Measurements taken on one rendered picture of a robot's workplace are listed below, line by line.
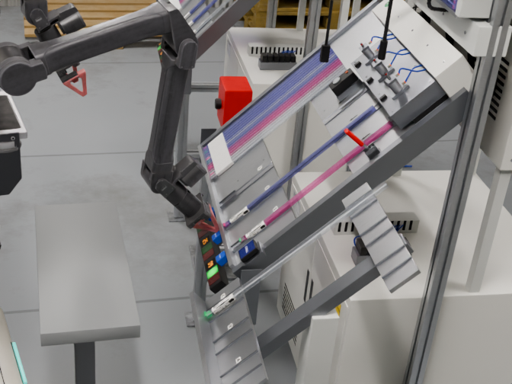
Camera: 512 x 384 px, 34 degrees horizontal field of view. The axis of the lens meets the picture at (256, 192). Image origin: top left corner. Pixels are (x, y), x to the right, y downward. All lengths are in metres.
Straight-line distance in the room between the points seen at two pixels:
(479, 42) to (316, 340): 0.74
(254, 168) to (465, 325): 0.73
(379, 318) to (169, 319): 1.03
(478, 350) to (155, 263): 1.42
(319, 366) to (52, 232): 0.93
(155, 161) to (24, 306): 1.24
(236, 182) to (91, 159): 1.82
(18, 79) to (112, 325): 0.66
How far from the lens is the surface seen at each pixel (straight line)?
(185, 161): 2.14
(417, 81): 2.04
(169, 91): 1.97
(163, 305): 3.13
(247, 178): 2.34
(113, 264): 2.30
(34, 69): 1.79
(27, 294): 3.21
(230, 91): 2.93
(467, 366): 2.50
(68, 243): 2.39
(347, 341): 2.29
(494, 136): 2.16
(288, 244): 2.05
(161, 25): 1.87
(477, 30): 1.90
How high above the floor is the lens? 1.92
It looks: 30 degrees down
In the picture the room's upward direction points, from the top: 6 degrees clockwise
